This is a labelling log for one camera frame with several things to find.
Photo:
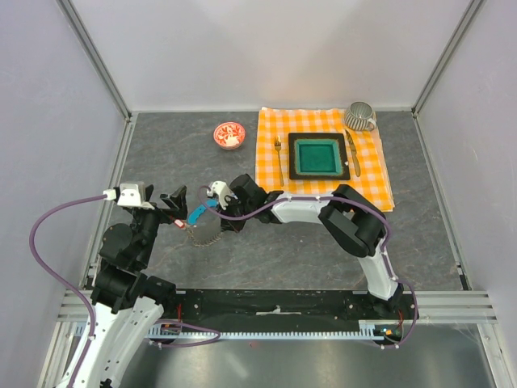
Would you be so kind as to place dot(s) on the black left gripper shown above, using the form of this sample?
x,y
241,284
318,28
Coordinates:
x,y
177,199

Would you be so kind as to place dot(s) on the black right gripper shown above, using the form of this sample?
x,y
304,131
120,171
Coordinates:
x,y
234,225

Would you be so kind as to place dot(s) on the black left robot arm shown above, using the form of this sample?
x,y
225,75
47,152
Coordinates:
x,y
124,303

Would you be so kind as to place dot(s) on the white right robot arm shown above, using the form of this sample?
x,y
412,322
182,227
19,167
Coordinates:
x,y
355,224

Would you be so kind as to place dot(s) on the gold fork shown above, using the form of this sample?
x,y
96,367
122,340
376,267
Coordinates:
x,y
278,148

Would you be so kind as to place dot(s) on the red patterned bowl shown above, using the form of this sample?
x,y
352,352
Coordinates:
x,y
229,135

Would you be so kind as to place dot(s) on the black teal square plate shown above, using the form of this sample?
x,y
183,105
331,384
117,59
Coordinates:
x,y
317,156

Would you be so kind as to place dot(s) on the gold knife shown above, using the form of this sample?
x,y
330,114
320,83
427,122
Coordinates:
x,y
354,154

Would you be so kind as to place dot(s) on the orange checkered cloth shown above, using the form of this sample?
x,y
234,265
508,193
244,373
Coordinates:
x,y
373,182

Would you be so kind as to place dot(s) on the striped ceramic mug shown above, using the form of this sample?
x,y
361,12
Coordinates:
x,y
360,116

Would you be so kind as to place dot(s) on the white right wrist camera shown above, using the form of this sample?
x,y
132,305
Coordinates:
x,y
220,191

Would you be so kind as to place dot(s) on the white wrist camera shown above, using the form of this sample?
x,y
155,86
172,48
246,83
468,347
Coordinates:
x,y
130,195
220,191

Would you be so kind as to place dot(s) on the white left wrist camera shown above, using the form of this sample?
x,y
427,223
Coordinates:
x,y
130,195

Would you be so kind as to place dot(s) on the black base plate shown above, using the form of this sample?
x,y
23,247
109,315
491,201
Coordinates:
x,y
249,311

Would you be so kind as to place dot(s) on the aluminium frame rail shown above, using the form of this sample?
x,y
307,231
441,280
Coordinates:
x,y
79,28

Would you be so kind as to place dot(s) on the slotted cable duct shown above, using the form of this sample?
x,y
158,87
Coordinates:
x,y
168,331

